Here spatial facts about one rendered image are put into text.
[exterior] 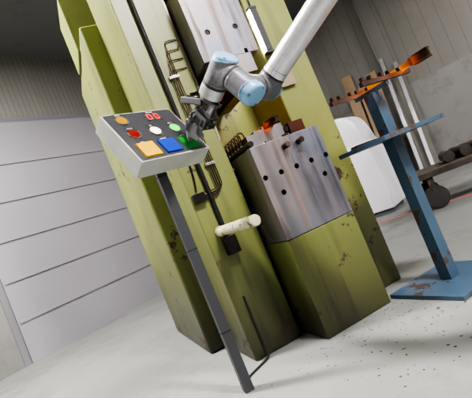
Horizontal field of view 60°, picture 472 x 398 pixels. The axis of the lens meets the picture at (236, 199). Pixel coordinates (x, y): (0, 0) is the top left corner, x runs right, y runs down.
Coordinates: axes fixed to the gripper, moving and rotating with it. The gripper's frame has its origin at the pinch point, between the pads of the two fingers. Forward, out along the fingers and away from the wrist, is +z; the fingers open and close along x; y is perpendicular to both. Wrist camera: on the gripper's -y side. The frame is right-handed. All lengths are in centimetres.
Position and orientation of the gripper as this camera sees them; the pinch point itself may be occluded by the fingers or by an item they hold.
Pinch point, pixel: (189, 137)
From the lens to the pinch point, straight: 167.3
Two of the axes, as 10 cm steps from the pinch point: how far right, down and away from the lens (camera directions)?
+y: 6.6, 6.5, -3.7
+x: 6.4, -2.4, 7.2
